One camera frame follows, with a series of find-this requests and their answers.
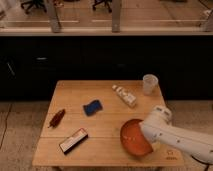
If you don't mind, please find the orange ceramic bowl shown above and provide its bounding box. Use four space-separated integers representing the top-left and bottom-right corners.
120 119 153 157

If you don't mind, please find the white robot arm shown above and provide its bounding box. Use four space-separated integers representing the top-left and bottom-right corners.
139 105 213 164

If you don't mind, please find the white tube bottle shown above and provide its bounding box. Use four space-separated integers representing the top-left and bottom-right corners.
112 85 136 107

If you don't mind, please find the blue sponge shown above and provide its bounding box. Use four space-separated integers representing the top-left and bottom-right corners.
83 100 103 116

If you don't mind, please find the clear plastic cup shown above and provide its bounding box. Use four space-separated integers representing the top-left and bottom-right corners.
143 74 158 95

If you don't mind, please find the wooden table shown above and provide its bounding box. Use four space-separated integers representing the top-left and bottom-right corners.
33 80 183 167

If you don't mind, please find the brown sausage toy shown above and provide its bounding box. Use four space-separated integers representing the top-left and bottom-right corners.
49 109 65 127

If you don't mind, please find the dark cabinet counter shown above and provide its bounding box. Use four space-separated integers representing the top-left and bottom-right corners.
0 35 213 100

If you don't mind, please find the black office chair right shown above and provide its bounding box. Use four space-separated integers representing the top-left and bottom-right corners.
91 0 113 14

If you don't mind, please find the black office chair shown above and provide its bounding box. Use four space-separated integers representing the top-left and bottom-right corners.
20 0 47 14
91 0 113 14

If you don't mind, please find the black office chair left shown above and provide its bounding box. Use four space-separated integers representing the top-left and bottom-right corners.
20 0 47 14

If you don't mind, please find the black cable on floor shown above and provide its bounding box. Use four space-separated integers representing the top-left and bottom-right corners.
190 153 213 171

